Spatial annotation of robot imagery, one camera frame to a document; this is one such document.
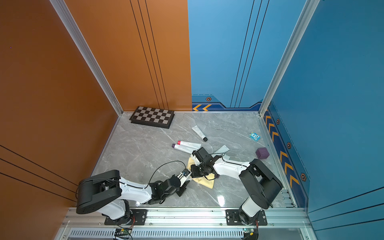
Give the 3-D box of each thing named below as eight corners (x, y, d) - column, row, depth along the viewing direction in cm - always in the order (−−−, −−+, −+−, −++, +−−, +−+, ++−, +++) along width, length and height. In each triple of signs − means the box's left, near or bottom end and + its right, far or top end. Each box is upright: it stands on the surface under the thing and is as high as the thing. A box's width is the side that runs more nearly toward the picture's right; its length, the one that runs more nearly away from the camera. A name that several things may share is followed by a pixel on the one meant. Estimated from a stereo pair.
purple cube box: (257, 160, 96) (260, 155, 91) (255, 152, 100) (258, 147, 95) (266, 160, 96) (270, 155, 91) (263, 152, 100) (267, 147, 95)
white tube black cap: (205, 142, 105) (205, 139, 102) (192, 129, 112) (192, 127, 110) (208, 139, 106) (209, 137, 104) (196, 127, 113) (196, 125, 111)
